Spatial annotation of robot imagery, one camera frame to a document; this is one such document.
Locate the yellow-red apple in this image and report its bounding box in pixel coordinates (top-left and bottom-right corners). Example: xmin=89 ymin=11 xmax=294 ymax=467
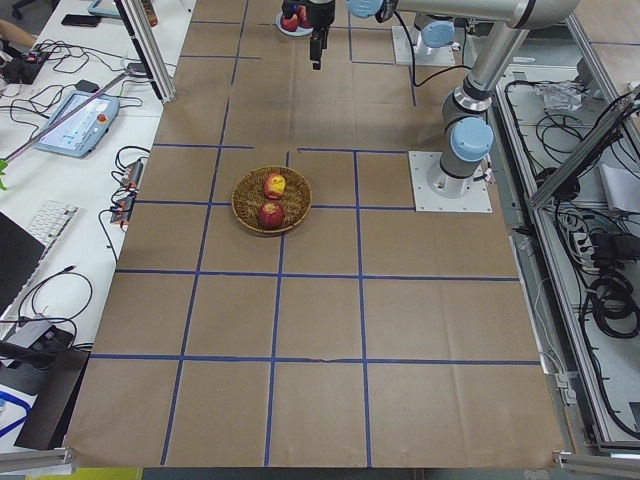
xmin=263 ymin=172 xmax=286 ymax=200

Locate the light blue plate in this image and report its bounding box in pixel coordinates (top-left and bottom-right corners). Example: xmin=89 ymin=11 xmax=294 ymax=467
xmin=275 ymin=13 xmax=313 ymax=37

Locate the red apple on plate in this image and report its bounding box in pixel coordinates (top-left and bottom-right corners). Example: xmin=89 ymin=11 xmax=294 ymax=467
xmin=279 ymin=5 xmax=311 ymax=33

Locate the woven wicker basket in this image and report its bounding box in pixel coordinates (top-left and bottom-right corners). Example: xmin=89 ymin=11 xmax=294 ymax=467
xmin=231 ymin=166 xmax=312 ymax=236

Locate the red apple in basket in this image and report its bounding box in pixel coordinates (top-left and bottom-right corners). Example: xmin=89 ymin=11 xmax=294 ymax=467
xmin=258 ymin=200 xmax=285 ymax=230

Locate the silver rod tool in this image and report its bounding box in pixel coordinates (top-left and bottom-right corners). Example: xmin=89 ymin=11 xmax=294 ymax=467
xmin=1 ymin=70 xmax=128 ymax=171

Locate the black smartphone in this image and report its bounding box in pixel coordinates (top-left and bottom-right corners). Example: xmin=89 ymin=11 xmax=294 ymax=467
xmin=61 ymin=14 xmax=101 ymax=28

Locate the blue teach pendant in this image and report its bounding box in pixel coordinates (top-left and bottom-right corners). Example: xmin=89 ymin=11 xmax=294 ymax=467
xmin=34 ymin=95 xmax=120 ymax=158

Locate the brown paper table cover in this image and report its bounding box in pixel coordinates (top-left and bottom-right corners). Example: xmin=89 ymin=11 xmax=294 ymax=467
xmin=66 ymin=1 xmax=565 ymax=467

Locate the white keyboard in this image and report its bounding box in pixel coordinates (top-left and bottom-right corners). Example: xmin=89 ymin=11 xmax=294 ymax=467
xmin=26 ymin=200 xmax=79 ymax=254

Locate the black laptop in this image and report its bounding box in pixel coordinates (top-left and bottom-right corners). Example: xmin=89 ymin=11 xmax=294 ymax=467
xmin=0 ymin=213 xmax=45 ymax=313

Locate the aluminium frame post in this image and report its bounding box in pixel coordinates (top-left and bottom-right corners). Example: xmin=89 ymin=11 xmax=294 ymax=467
xmin=115 ymin=0 xmax=176 ymax=104

